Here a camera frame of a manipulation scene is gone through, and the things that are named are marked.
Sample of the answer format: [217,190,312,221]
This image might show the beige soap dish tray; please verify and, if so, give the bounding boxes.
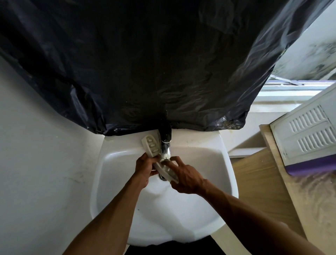
[141,133,161,158]

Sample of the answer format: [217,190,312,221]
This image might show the white vented appliance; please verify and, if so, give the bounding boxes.
[269,82,336,177]

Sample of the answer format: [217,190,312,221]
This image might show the wooden cabinet top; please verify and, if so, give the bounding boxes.
[231,125,336,255]

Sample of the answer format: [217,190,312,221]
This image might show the beige soap dish insert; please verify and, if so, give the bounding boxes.
[153,158,180,184]

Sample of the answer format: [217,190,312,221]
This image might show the chrome sink faucet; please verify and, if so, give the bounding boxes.
[158,119,173,161]

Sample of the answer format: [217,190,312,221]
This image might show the person's left forearm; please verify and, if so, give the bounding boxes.
[62,177,149,255]

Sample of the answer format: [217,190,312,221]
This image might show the white window frame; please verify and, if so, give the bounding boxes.
[251,74,336,106]

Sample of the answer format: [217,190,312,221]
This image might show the person's right forearm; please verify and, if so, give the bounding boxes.
[197,180,326,255]

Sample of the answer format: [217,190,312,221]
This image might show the white tiled ledge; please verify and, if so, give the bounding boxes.
[220,102,310,158]

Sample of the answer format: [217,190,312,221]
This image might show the white ceramic sink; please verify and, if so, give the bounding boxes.
[90,129,239,247]

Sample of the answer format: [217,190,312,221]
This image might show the person's right hand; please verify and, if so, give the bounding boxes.
[164,156,208,196]

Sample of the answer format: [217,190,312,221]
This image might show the black plastic sheet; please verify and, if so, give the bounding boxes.
[0,0,334,136]

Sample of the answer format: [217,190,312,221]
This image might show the person's left hand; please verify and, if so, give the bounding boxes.
[134,153,161,190]

